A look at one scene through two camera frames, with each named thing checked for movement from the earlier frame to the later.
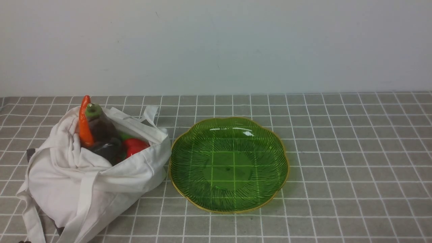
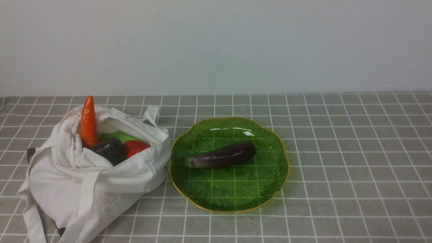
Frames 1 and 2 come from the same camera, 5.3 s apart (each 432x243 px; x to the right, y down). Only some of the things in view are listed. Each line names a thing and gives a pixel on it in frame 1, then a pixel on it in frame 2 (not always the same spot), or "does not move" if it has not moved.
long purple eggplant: x=103 y=130 -> x=225 y=154
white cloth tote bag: x=69 y=186 does not move
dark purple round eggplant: x=114 y=150 does not move
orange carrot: x=86 y=135 does not move
